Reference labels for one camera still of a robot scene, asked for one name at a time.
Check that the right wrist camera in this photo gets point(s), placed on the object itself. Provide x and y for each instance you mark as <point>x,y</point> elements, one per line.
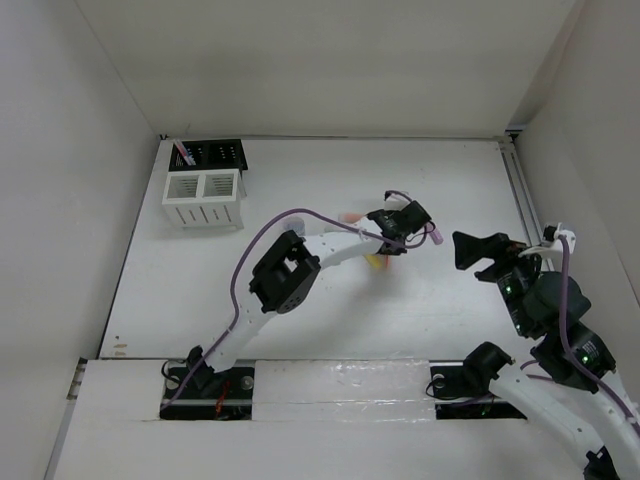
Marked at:
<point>556,241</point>

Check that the yellow highlighter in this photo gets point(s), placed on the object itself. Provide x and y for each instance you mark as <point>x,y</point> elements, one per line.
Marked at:
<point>374,261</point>

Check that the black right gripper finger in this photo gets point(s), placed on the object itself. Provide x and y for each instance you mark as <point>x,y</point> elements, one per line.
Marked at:
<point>466,244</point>
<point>465,259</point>

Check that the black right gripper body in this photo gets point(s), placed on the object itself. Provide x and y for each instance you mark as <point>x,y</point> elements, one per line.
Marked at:
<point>518,274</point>

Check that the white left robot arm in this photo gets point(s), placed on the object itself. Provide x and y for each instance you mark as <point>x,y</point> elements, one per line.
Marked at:
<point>283,277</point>

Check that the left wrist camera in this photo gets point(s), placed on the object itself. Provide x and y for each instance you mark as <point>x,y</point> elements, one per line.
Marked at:
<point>395,200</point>

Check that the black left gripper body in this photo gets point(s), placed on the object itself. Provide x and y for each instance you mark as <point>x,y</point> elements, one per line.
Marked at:
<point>400,250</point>

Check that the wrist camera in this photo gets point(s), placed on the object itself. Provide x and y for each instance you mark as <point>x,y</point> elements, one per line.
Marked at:
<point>395,200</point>
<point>556,241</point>

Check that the purple highlighter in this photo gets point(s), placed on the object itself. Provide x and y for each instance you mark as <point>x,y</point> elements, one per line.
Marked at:
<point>435,235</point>

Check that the white slotted organizer box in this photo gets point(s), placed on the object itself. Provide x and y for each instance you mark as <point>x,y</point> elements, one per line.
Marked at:
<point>204,198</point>

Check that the orange highlighter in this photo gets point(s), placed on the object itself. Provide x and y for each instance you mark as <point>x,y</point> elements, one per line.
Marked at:
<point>350,217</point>

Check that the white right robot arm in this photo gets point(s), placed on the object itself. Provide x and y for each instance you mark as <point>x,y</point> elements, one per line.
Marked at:
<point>546,305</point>

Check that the black slotted organizer box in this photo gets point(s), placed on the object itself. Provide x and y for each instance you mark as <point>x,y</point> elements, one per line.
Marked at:
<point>208,155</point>

